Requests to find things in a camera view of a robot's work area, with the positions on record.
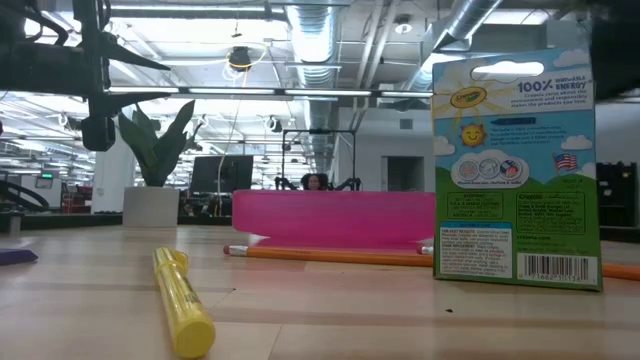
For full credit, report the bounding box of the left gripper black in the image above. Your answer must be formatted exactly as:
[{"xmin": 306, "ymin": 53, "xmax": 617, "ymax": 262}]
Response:
[{"xmin": 0, "ymin": 0, "xmax": 172, "ymax": 122}]

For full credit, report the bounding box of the Crayola crayon box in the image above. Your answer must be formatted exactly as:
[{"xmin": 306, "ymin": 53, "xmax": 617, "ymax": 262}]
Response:
[{"xmin": 431, "ymin": 47, "xmax": 604, "ymax": 293}]

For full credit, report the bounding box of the purple bevelled eraser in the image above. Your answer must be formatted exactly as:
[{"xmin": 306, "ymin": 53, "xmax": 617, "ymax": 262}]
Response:
[{"xmin": 0, "ymin": 248, "xmax": 39, "ymax": 267}]

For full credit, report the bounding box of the orange pencil with eraser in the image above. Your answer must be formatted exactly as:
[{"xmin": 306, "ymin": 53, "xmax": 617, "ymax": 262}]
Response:
[
  {"xmin": 416, "ymin": 243, "xmax": 640, "ymax": 282},
  {"xmin": 222, "ymin": 244, "xmax": 435, "ymax": 268}
]

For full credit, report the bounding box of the yellow highlighter pen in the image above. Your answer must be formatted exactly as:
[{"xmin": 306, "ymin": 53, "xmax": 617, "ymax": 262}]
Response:
[{"xmin": 151, "ymin": 246, "xmax": 217, "ymax": 360}]

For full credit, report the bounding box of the pink plastic pencil box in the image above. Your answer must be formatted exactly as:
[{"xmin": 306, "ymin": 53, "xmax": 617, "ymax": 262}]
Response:
[{"xmin": 232, "ymin": 188, "xmax": 437, "ymax": 253}]

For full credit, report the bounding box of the green leafy plant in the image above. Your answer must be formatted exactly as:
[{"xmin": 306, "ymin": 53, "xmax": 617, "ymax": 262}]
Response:
[{"xmin": 117, "ymin": 98, "xmax": 202, "ymax": 189}]

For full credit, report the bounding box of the white pillar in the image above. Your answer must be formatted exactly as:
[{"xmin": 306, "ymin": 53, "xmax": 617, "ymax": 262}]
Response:
[{"xmin": 91, "ymin": 107, "xmax": 137, "ymax": 215}]

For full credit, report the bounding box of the white square planter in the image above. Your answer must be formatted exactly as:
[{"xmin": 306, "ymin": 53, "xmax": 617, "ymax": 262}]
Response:
[{"xmin": 122, "ymin": 186, "xmax": 181, "ymax": 229}]

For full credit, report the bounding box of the red tool cart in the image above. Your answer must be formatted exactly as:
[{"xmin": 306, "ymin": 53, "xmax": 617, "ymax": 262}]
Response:
[{"xmin": 59, "ymin": 185, "xmax": 94, "ymax": 214}]

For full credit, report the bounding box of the black computer monitor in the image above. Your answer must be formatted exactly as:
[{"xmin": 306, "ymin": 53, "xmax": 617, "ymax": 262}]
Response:
[{"xmin": 189, "ymin": 154, "xmax": 255, "ymax": 195}]

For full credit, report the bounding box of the black storage cabinet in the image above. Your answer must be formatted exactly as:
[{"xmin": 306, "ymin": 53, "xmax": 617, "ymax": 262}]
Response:
[{"xmin": 595, "ymin": 161, "xmax": 639, "ymax": 228}]

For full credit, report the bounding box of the person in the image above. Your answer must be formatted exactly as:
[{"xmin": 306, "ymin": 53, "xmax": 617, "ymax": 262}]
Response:
[{"xmin": 301, "ymin": 172, "xmax": 329, "ymax": 192}]

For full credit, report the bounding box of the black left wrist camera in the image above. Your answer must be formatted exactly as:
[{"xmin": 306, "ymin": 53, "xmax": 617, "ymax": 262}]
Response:
[{"xmin": 81, "ymin": 115, "xmax": 117, "ymax": 153}]

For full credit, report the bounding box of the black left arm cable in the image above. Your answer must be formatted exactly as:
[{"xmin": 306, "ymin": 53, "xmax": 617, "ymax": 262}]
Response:
[{"xmin": 9, "ymin": 0, "xmax": 70, "ymax": 47}]

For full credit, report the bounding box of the black overhead camera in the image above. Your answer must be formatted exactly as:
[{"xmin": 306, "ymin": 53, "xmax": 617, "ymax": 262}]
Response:
[{"xmin": 228, "ymin": 45, "xmax": 253, "ymax": 72}]

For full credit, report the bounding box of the yellow hanging cable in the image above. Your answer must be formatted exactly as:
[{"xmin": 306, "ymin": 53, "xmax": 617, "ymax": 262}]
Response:
[{"xmin": 215, "ymin": 47, "xmax": 269, "ymax": 217}]

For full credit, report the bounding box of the black frame bar with lights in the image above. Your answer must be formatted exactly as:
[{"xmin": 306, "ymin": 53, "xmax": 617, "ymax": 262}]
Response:
[{"xmin": 107, "ymin": 85, "xmax": 434, "ymax": 102}]

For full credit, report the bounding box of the silver ventilation duct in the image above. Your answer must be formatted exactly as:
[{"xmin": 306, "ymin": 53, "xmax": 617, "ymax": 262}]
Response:
[
  {"xmin": 403, "ymin": 0, "xmax": 505, "ymax": 92},
  {"xmin": 286, "ymin": 0, "xmax": 342, "ymax": 174}
]

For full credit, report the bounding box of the black robot station frame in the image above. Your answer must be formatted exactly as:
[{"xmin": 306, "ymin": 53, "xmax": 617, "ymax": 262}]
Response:
[{"xmin": 281, "ymin": 128, "xmax": 358, "ymax": 192}]

